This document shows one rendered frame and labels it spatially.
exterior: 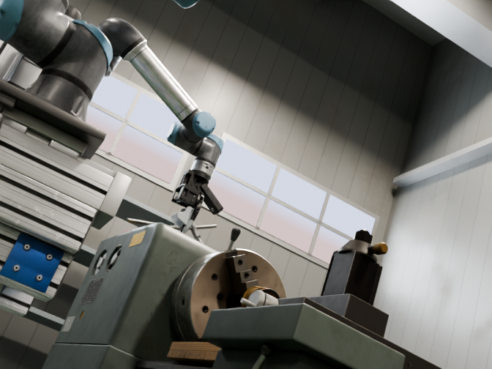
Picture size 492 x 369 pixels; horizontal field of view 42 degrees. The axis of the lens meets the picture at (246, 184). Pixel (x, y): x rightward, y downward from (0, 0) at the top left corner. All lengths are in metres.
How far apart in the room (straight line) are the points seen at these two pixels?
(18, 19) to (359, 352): 0.87
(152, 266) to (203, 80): 4.29
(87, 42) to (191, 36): 4.81
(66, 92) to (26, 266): 0.35
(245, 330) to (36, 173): 0.50
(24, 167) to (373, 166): 5.60
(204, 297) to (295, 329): 0.81
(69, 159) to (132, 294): 0.65
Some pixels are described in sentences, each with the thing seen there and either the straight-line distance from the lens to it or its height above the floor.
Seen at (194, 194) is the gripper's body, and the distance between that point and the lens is 2.09.
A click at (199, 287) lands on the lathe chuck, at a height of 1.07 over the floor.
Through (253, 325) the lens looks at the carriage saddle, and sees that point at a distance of 1.06.
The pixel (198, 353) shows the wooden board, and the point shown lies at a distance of 1.47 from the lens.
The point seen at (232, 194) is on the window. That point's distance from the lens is 5.74.
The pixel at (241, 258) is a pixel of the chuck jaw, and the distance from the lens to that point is 1.76.
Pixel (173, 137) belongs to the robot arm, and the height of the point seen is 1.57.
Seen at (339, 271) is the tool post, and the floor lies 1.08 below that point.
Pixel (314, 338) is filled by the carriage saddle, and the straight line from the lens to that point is 0.97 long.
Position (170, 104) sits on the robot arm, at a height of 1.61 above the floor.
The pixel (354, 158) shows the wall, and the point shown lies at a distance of 6.54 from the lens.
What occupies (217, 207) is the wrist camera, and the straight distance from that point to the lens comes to 2.13.
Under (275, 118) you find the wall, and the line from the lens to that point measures 6.20.
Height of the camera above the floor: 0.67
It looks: 23 degrees up
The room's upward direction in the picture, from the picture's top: 20 degrees clockwise
